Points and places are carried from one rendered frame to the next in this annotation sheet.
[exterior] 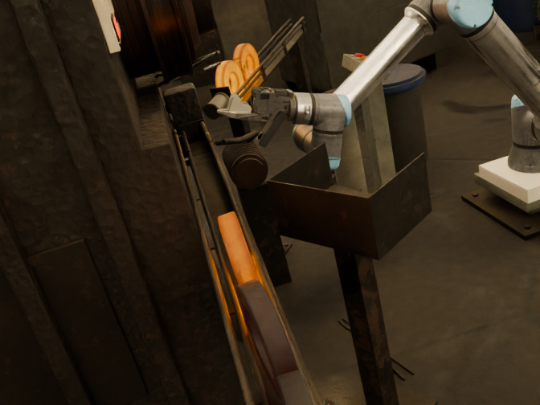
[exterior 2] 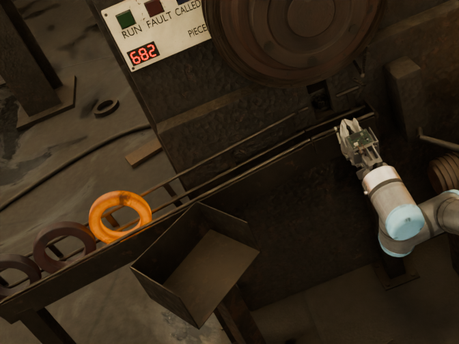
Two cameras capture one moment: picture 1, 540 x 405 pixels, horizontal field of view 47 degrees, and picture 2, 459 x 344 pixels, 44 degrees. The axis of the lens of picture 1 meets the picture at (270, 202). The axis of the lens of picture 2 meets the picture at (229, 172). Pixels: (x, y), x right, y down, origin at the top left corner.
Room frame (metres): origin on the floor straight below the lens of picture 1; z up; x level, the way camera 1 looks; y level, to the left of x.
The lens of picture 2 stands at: (1.53, -1.24, 1.68)
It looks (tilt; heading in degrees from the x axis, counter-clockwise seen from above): 36 degrees down; 99
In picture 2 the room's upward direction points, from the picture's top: 24 degrees counter-clockwise
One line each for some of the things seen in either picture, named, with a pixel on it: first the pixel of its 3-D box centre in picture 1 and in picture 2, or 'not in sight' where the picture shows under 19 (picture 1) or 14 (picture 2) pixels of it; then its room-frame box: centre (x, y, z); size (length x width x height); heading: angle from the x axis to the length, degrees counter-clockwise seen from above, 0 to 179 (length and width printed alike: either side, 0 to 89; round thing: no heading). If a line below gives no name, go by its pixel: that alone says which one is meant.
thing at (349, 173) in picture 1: (345, 153); not in sight; (2.34, -0.35, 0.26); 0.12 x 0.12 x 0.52
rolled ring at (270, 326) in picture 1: (267, 339); (65, 248); (0.76, 0.05, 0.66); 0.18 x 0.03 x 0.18; 12
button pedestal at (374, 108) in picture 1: (377, 128); not in sight; (2.40, -0.51, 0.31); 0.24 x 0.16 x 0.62; 6
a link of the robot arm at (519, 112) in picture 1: (535, 115); not in sight; (2.02, -1.00, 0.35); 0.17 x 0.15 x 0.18; 12
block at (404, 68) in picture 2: (188, 124); (406, 99); (1.87, 0.19, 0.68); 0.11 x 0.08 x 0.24; 96
